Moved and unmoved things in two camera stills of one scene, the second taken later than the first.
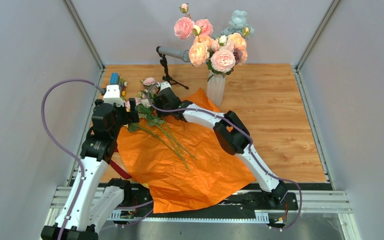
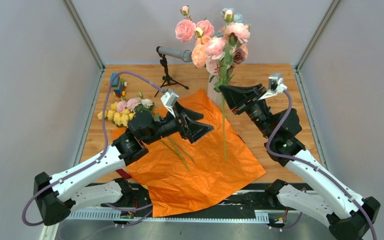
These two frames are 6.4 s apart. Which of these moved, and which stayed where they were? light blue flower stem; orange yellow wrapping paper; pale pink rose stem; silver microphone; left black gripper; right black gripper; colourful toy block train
Moved: light blue flower stem; left black gripper; right black gripper; pale pink rose stem
Stayed: colourful toy block train; silver microphone; orange yellow wrapping paper
